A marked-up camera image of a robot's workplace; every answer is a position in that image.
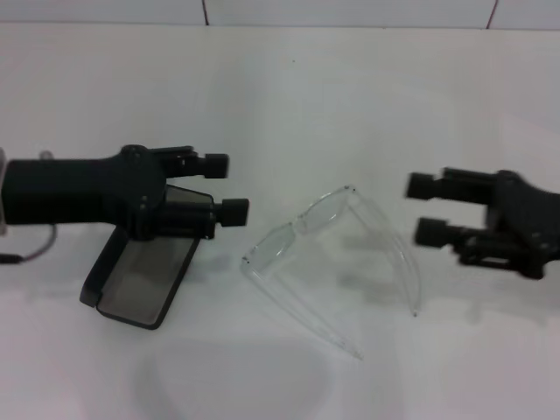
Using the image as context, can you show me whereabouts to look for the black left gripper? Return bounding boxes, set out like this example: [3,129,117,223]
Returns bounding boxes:
[6,145,171,241]

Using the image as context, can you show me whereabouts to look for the black glasses case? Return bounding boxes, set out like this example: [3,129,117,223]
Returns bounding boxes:
[79,183,215,331]

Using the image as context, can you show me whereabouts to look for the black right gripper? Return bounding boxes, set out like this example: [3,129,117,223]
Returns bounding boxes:
[406,167,560,281]

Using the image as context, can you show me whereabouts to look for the clear transparent glasses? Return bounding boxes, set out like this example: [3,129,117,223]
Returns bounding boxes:
[239,183,423,362]

